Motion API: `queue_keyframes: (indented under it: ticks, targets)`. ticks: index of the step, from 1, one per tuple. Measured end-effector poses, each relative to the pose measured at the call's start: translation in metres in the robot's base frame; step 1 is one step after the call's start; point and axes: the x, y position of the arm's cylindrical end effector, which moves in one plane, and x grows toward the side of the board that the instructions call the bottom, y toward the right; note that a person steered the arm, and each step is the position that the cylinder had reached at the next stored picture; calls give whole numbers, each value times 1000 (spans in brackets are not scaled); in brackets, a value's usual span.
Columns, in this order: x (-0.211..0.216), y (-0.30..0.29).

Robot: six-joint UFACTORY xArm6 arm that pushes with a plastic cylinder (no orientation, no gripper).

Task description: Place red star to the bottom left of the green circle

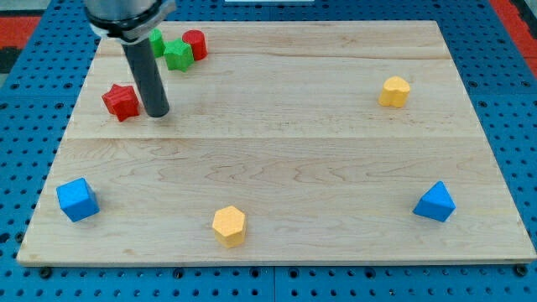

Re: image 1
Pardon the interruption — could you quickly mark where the red star block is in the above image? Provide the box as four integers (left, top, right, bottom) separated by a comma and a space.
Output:
102, 84, 139, 122

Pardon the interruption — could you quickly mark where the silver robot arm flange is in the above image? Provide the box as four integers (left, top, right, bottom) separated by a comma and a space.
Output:
84, 0, 176, 44

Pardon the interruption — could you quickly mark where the green star block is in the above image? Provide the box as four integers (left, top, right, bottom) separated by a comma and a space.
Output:
164, 39, 195, 72

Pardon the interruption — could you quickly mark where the light wooden board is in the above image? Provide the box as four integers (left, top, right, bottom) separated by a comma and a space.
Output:
17, 21, 536, 267

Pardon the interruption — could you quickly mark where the yellow hexagon block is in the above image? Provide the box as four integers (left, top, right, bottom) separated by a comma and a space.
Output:
212, 206, 247, 248

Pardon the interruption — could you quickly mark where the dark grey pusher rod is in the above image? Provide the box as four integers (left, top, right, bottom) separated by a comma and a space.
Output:
123, 39, 169, 117

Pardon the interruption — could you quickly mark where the red cylinder block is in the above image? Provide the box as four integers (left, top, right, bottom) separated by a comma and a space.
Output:
181, 29, 208, 61

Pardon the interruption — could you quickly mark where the yellow heart block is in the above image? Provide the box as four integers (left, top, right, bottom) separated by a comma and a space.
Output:
378, 76, 410, 108

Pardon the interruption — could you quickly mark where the green cylinder block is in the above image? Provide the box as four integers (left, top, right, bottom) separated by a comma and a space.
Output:
149, 29, 165, 58

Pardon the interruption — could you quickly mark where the blue triangle block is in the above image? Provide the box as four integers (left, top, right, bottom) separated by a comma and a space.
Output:
413, 180, 456, 222

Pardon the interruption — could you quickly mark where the blue cube block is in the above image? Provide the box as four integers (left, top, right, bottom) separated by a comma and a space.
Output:
56, 178, 100, 222

